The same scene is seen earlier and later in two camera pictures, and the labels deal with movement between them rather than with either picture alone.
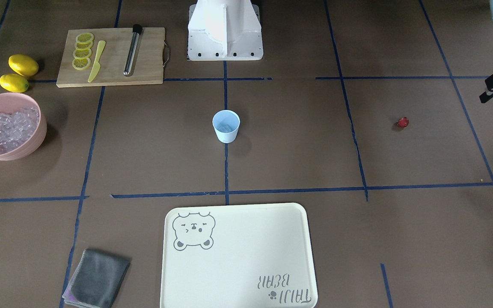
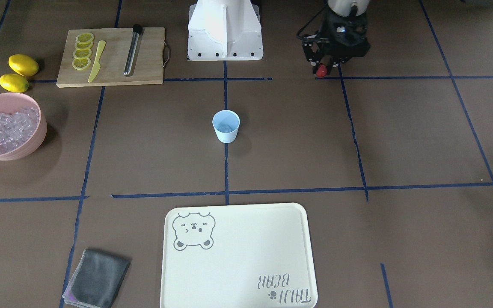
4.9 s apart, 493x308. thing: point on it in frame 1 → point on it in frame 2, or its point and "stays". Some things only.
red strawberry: x=403 y=122 → x=322 y=70
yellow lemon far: x=13 y=83 stays
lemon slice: x=82 y=54 stays
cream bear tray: x=238 y=256 stays
